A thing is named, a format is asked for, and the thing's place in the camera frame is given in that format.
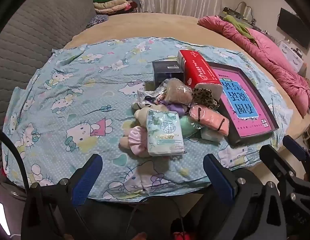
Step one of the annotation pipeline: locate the cream plush toy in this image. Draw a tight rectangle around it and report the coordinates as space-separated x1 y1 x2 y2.
133 107 155 127

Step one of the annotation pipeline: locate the white printed packet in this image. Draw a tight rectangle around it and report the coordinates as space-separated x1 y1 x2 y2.
132 89 162 110

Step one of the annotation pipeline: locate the cluttered dressing table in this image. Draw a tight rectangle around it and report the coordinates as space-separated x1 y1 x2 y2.
222 1 261 28

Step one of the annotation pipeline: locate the dark floral cloth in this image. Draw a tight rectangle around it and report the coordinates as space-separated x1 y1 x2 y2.
86 14 109 29

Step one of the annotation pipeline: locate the beige puff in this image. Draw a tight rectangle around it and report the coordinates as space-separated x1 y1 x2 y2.
161 78 193 105

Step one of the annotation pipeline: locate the pink workbook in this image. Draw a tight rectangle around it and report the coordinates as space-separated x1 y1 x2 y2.
215 70 273 137

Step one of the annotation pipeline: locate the pink duvet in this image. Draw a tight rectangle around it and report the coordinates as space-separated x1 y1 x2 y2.
197 15 310 115

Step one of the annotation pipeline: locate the dark blue box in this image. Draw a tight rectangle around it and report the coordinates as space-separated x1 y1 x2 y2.
152 60 185 88

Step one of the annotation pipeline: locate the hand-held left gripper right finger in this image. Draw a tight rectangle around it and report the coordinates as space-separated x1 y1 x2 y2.
203 154 288 240

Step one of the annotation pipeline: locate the green beauty sponge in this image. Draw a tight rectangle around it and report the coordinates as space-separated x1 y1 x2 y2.
179 115 203 138

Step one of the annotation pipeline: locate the tan round bed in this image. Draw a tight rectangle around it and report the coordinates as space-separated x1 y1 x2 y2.
62 12 310 160

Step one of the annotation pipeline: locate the small mint tissue packet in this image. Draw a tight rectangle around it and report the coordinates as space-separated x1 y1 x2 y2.
200 127 224 143

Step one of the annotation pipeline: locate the beige plush with pink bow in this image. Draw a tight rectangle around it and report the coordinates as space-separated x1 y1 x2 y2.
119 126 151 158

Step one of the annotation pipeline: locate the pink book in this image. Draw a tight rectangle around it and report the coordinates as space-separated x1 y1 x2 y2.
207 61 280 147

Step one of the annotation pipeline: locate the red tissue box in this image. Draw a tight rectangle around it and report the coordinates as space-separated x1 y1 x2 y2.
177 49 223 93

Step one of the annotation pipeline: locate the pink soft packet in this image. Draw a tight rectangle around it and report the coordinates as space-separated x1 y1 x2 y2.
189 105 230 139

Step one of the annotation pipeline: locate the green cloth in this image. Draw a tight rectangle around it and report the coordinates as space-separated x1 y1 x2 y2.
222 15 257 40

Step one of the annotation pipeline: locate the stack of folded clothes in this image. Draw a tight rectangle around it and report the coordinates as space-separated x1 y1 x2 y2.
93 0 139 14

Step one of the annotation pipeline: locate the leopard print scrunchie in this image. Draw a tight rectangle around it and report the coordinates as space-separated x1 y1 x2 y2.
192 87 220 110

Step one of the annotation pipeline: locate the floral tissue packet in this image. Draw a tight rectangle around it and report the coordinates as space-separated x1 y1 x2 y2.
146 109 185 157

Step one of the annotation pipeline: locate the purple ribbon scrunchie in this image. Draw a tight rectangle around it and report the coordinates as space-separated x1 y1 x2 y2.
155 99 189 117

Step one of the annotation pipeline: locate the white drawer cabinet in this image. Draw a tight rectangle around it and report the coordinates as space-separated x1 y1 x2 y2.
279 40 306 74

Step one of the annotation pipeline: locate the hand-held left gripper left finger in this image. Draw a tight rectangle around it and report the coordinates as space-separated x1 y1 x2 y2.
21 154 103 240

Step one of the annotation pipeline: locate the black wall television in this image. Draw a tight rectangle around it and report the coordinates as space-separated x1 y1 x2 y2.
277 7 310 49

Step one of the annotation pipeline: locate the black cable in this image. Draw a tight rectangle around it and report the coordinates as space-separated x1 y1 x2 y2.
0 126 29 189

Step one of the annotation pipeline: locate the grey quilted headboard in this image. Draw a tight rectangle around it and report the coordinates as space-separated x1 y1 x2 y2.
0 0 98 170

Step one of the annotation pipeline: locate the light blue cartoon printed blanket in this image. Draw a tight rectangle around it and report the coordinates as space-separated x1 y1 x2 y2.
2 37 293 203

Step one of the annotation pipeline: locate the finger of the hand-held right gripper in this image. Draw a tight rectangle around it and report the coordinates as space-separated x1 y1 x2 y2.
260 145 297 188
283 135 310 173

